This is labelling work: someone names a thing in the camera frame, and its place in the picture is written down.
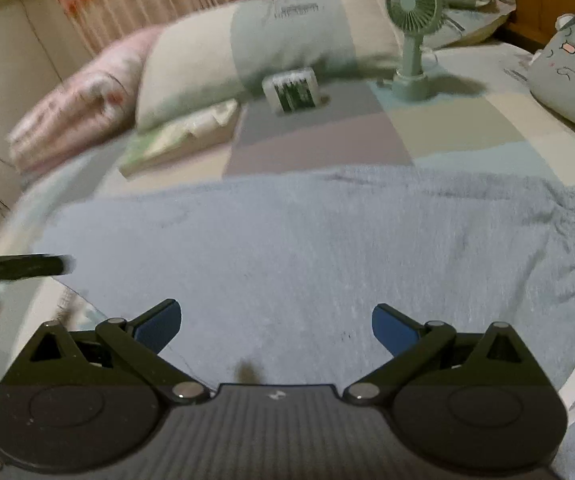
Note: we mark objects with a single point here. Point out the patchwork bed sheet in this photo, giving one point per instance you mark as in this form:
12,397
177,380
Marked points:
481,119

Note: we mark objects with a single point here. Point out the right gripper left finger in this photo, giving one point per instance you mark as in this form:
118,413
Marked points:
136,345

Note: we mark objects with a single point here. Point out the grey sweatpants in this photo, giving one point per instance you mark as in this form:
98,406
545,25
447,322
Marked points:
276,274

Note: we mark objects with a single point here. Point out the green white tissue pack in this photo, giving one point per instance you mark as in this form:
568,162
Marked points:
293,91

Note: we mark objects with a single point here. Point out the green paperback book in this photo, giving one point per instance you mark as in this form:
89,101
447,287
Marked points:
180,138

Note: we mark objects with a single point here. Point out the green handheld fan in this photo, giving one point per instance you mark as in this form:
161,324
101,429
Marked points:
416,19

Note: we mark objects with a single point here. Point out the patchwork pillow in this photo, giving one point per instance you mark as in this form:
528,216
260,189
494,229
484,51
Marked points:
224,53

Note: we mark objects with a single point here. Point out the folded pink quilt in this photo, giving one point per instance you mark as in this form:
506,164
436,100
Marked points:
89,108

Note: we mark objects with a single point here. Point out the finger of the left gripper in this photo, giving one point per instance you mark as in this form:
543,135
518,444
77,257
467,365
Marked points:
20,267

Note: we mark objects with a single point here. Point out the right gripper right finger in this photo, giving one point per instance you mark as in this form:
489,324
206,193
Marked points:
414,348

